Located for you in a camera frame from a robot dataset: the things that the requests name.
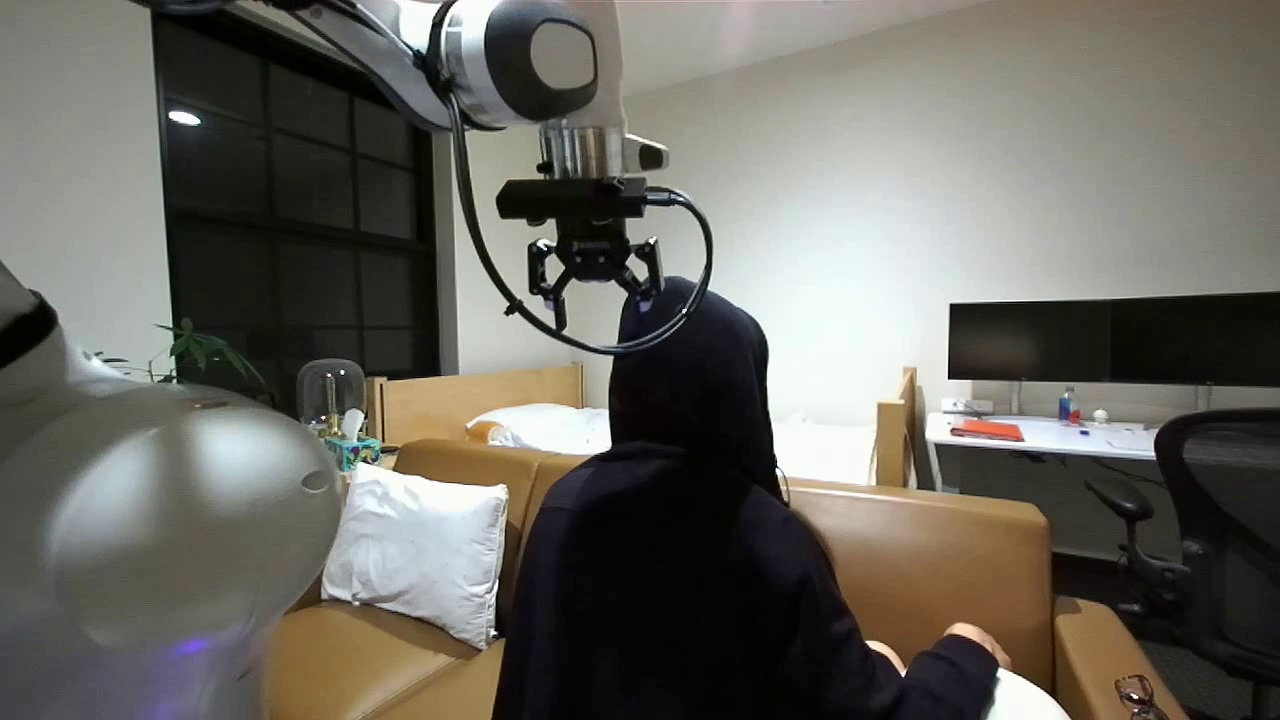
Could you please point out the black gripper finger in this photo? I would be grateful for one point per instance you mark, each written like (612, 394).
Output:
(547, 283)
(642, 275)

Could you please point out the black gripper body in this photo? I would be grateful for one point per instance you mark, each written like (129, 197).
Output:
(594, 250)

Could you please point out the dark navy hoodie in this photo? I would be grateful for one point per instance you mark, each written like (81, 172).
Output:
(665, 572)

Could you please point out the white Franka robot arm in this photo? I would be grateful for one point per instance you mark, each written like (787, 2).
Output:
(145, 534)

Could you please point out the person right hand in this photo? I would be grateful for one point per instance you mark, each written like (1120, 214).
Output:
(985, 641)

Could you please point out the white bed bedding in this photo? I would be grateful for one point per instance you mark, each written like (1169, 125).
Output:
(547, 427)

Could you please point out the glass dome jar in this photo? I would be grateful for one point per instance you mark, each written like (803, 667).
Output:
(330, 394)

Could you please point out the dark framed window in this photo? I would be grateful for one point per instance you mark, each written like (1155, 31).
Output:
(295, 243)

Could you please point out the white square pillow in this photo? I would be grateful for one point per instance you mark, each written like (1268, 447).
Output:
(421, 554)

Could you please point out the green house plant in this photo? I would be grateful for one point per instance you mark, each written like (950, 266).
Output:
(207, 357)

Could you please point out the red flat desk item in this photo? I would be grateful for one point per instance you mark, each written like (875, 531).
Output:
(985, 431)

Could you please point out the tan leather sofa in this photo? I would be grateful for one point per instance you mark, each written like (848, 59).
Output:
(920, 560)

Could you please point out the white desk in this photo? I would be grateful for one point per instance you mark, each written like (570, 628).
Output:
(1053, 439)

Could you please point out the blue bottle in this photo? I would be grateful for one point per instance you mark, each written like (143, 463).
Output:
(1064, 405)

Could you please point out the black flat monitor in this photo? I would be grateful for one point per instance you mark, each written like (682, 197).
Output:
(1105, 340)

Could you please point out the black office chair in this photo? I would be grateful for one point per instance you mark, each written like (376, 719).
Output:
(1224, 534)

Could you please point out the small metal item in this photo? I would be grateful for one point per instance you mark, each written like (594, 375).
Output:
(1138, 698)

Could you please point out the light wooden bed frame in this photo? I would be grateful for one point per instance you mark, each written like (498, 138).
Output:
(443, 405)

